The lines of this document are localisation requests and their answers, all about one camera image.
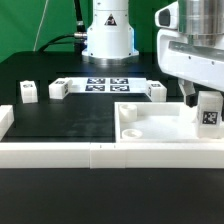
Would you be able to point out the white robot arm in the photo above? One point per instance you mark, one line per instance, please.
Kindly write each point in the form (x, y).
(190, 40)

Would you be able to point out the fiducial marker sheet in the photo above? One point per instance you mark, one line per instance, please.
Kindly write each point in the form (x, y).
(108, 85)

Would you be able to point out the white square tabletop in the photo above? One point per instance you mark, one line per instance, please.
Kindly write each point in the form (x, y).
(169, 122)

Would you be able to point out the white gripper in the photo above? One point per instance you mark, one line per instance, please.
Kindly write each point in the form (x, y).
(201, 65)

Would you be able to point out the white U-shaped obstacle fence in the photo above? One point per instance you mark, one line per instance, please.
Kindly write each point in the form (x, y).
(105, 155)

